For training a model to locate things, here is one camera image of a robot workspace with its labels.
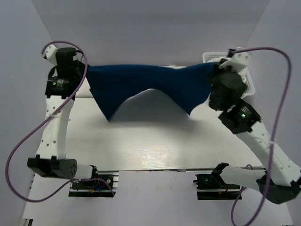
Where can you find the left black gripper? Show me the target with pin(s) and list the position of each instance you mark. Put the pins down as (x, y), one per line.
(83, 68)

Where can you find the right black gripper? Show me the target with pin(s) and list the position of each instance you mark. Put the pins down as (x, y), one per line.
(222, 71)

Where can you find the blue t-shirt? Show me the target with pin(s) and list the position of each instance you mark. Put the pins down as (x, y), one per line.
(112, 85)

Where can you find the white t-shirt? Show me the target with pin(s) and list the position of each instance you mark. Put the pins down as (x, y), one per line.
(220, 60)

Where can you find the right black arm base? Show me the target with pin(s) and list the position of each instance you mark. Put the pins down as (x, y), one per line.
(209, 189)

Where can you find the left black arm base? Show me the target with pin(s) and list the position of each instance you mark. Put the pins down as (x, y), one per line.
(105, 187)

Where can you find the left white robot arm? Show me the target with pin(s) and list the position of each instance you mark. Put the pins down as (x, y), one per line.
(62, 84)

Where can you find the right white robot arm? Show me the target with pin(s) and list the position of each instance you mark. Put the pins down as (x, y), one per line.
(280, 179)

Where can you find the white plastic basket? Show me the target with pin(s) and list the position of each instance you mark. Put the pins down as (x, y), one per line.
(245, 74)

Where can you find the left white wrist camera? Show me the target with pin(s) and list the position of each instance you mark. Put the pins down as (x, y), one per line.
(49, 54)

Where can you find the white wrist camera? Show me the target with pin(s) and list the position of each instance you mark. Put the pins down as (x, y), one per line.
(49, 54)
(236, 61)

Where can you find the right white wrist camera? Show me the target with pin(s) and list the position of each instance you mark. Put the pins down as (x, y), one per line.
(236, 61)

